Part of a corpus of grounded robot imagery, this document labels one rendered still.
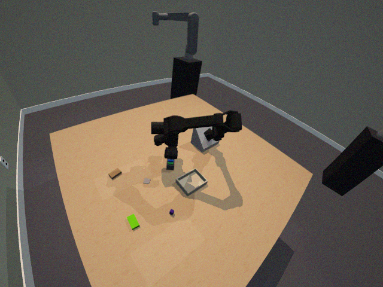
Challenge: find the small brown block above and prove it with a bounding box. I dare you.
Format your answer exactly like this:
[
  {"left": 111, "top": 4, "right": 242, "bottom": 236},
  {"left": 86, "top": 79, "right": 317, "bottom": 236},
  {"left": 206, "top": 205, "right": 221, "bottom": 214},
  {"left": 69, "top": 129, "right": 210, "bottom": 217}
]
[{"left": 108, "top": 168, "right": 121, "bottom": 179}]

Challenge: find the green flat block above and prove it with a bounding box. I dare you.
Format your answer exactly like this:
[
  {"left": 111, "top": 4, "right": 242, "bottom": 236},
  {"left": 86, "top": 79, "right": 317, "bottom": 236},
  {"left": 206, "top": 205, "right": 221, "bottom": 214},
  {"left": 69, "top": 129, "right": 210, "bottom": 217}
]
[{"left": 127, "top": 214, "right": 140, "bottom": 230}]

